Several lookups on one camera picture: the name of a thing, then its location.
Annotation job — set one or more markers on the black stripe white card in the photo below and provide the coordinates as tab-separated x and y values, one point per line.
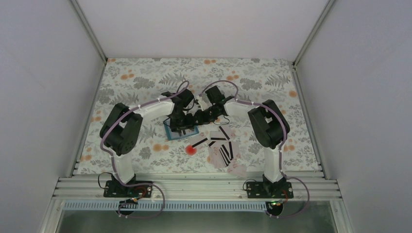
188	132

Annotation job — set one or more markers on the black striped card pile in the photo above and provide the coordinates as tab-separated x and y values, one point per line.
220	144

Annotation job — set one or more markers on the teal card holder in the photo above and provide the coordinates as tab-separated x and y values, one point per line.
173	135

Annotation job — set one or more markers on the aluminium rail frame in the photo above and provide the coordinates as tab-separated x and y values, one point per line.
198	186

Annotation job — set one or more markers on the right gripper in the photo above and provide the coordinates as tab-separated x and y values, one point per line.
201	120

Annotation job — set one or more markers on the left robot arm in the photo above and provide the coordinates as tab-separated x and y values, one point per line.
120	131

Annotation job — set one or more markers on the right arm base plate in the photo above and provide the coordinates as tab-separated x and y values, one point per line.
263	190

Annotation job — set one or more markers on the floral table mat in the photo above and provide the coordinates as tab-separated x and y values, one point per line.
138	80

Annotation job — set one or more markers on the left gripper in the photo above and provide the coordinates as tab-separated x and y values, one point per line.
189	124

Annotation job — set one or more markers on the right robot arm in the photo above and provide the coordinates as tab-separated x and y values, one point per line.
269	125

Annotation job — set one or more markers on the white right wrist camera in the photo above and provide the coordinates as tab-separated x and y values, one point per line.
202	104

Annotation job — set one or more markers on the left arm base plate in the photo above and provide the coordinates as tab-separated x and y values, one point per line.
113	189

